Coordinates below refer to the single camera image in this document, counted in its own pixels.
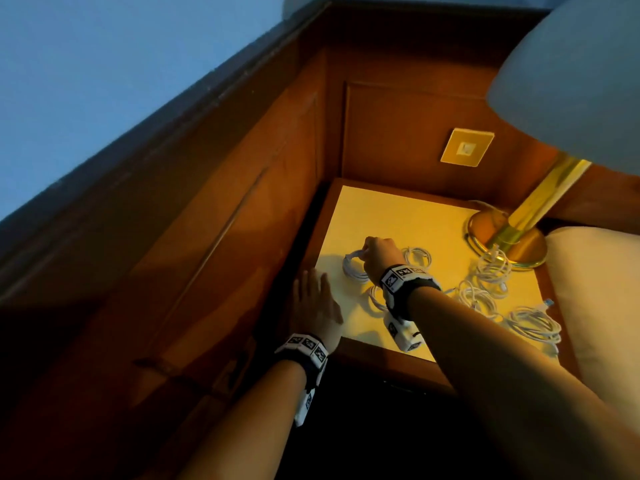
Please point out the black white left wrist tracker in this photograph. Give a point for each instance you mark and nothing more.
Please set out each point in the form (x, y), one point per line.
(306, 347)

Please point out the wooden wall panelling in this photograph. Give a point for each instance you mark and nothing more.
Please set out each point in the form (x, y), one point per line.
(225, 219)

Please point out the brass table lamp white shade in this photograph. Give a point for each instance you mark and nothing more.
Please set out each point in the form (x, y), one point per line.
(575, 84)

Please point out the wooden nightstand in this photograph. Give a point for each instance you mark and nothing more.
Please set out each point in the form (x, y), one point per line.
(365, 355)

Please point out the person's left thumb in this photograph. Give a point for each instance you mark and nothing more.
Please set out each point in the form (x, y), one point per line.
(337, 310)

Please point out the person's right forearm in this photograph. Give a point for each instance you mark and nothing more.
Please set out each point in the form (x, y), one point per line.
(505, 379)

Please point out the black white wrist tracker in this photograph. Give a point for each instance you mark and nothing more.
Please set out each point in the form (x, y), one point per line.
(306, 347)
(402, 287)

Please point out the person's right hand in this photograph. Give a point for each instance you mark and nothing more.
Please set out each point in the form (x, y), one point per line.
(382, 257)

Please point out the person's left hand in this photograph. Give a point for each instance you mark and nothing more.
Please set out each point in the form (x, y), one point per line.
(316, 314)

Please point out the white wall switch plate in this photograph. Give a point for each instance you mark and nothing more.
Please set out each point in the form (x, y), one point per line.
(466, 147)

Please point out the person's left forearm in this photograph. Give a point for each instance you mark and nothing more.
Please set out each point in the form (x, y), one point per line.
(250, 424)

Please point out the black white right wrist tracker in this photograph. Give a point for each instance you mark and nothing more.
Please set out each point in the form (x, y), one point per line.
(402, 287)

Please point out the cream pillow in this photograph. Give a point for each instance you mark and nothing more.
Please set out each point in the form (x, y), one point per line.
(600, 304)

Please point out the person's right fingers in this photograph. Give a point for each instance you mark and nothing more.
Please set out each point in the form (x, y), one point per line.
(368, 248)

